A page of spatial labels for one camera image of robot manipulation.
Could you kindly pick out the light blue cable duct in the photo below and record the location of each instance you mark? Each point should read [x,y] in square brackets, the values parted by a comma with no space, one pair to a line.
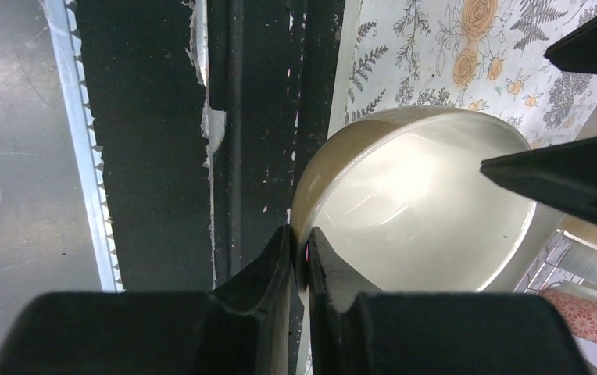
[66,39]

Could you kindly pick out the red floral patterned cup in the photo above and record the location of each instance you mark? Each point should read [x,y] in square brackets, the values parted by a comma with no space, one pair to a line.
[579,312]

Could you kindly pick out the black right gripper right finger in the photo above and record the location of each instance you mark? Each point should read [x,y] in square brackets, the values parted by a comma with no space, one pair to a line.
[356,328]

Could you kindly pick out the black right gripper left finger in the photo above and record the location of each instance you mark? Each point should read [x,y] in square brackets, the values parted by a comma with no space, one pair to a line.
[241,327]

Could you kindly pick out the patterned beige ceramic bowl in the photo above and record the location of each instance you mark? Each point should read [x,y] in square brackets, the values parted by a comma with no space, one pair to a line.
[580,231]

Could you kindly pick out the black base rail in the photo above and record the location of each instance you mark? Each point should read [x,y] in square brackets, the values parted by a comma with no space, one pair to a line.
[207,112]

